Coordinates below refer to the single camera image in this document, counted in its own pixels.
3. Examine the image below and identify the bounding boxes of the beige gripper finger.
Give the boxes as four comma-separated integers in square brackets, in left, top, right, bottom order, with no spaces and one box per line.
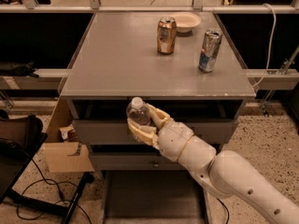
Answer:
[148,104,170,129]
[127,119,158,146]

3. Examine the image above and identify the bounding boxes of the cardboard box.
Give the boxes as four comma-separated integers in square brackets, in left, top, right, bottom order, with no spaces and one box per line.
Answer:
[43,97,95,174]

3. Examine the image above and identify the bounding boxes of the grey open bottom drawer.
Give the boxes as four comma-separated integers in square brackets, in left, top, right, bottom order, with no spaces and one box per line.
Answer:
[99,171,211,224]

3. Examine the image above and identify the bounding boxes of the dark bag on cart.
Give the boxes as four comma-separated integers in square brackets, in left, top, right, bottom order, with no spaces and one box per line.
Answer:
[0,109,43,159]

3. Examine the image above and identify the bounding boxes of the gold dented soda can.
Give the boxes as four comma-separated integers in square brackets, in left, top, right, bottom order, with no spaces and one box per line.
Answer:
[157,16,177,54]

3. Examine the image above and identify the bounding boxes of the black floor cable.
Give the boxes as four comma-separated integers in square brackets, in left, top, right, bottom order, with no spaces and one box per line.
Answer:
[15,158,93,224]

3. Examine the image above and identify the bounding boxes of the black cable right floor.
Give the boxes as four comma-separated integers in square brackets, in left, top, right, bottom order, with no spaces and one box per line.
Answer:
[216,198,231,224]

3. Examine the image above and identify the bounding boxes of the grey middle drawer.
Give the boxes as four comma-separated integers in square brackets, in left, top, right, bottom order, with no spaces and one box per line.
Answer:
[89,152,184,171]

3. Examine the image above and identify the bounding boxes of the grey drawer cabinet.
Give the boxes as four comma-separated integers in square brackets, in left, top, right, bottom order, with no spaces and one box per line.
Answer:
[60,10,257,173]

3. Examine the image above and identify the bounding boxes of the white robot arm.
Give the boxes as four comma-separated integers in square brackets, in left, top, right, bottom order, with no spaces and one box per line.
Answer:
[127,103,299,224]

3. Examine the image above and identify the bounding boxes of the grey top drawer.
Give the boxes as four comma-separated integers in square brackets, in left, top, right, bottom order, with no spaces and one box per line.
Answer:
[73,119,238,145]

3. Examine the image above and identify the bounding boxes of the white paper bowl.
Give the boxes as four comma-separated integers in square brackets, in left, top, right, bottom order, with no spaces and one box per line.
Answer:
[172,12,201,33]

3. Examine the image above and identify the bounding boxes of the black cart stand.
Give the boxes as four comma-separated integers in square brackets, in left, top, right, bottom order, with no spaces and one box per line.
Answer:
[0,133,93,224]

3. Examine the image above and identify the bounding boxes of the silver blue energy drink can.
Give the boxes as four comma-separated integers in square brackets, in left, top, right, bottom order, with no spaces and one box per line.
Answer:
[198,29,222,73]

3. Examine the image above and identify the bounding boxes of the clear plastic water bottle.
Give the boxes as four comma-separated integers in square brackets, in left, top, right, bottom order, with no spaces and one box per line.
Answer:
[126,97,150,125]

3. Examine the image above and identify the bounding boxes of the white hanging cable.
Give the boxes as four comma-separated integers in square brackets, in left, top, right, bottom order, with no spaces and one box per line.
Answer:
[251,3,278,89]

